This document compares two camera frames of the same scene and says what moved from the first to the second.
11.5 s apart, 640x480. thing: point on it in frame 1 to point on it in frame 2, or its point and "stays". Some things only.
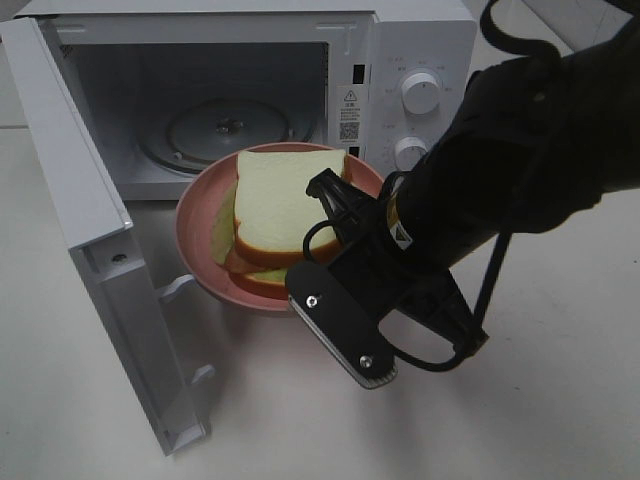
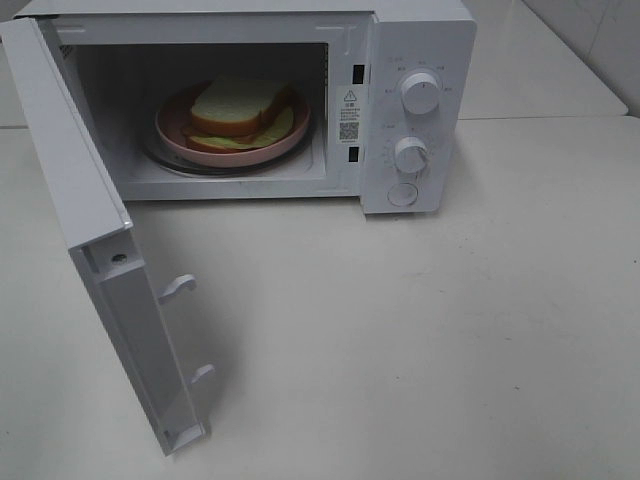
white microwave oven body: [161, 84] stays
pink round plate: [196, 211] to [173, 117]
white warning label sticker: [350, 111] stays
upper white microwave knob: [420, 93] stays
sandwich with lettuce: [261, 219] to [232, 112]
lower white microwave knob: [409, 151] stays
